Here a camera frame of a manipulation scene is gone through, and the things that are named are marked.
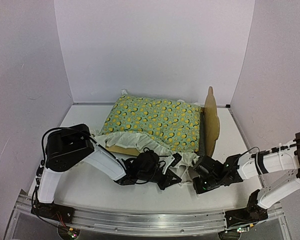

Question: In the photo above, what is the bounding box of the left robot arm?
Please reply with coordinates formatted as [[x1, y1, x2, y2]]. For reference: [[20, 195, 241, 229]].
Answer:
[[33, 124, 182, 219]]

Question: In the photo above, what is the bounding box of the wooden pet bed frame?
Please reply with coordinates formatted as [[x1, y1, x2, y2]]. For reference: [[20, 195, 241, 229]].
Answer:
[[100, 87, 220, 156]]

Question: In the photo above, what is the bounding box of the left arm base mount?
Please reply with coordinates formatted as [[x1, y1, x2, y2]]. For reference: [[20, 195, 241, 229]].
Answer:
[[31, 199, 75, 224]]

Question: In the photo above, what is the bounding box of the aluminium front rail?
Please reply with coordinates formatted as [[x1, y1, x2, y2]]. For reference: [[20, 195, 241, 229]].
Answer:
[[13, 189, 286, 233]]

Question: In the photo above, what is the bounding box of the lemon print bed cushion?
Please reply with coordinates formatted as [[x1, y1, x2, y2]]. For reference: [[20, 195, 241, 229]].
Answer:
[[95, 92, 202, 190]]

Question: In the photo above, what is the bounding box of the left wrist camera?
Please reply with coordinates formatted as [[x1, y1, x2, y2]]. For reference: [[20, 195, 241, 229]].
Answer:
[[162, 152, 182, 175]]

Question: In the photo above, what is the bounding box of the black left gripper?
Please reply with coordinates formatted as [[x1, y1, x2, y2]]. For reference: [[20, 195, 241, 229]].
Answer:
[[138, 168, 182, 191]]

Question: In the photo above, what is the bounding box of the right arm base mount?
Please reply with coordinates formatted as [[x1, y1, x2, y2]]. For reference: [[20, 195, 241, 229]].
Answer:
[[224, 189, 268, 230]]

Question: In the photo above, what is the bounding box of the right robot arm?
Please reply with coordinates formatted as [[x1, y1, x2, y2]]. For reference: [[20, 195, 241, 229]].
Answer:
[[193, 132, 300, 222]]

